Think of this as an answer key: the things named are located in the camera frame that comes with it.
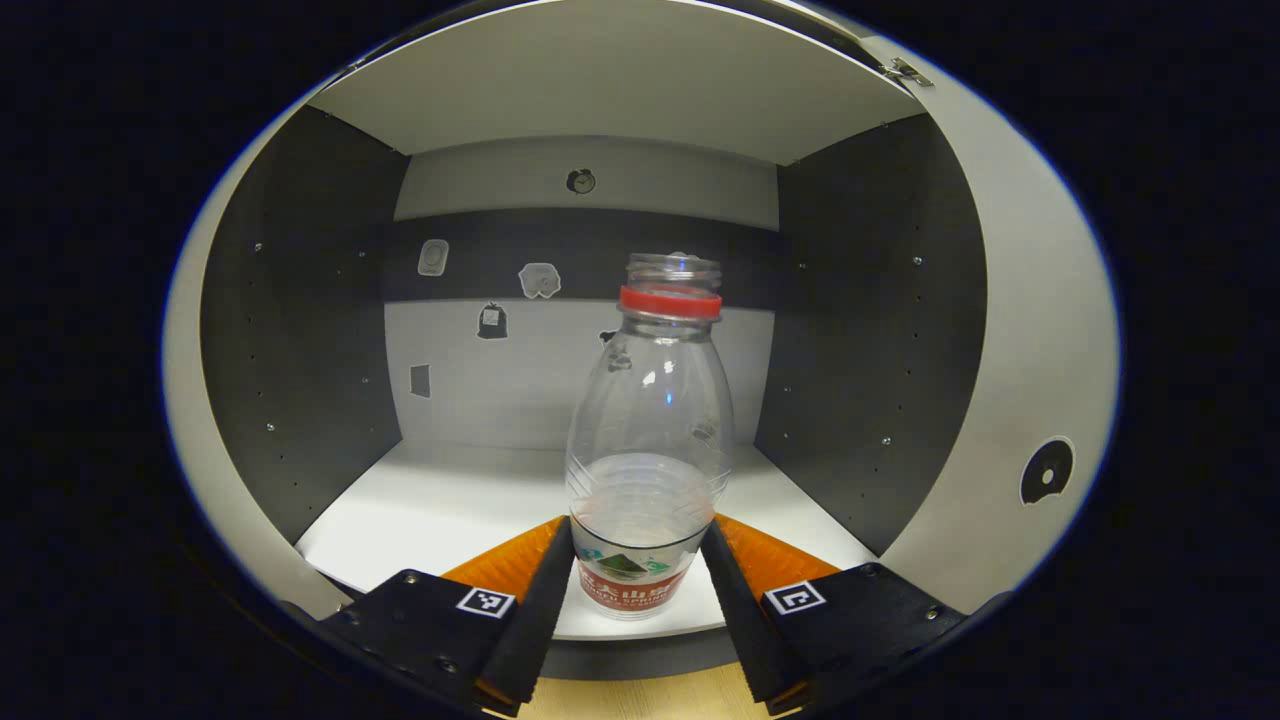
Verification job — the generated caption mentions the white cabinet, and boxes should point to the white cabinet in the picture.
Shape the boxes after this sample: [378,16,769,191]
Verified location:
[195,0,991,681]

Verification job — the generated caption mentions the clear plastic water bottle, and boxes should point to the clear plastic water bottle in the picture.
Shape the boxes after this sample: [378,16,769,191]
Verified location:
[565,252,734,621]

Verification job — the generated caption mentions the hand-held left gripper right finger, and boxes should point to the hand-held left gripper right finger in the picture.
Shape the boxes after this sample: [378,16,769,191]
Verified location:
[700,514,966,715]

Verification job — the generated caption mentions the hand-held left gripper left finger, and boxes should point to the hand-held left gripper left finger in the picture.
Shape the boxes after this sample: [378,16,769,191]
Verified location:
[320,516,576,717]

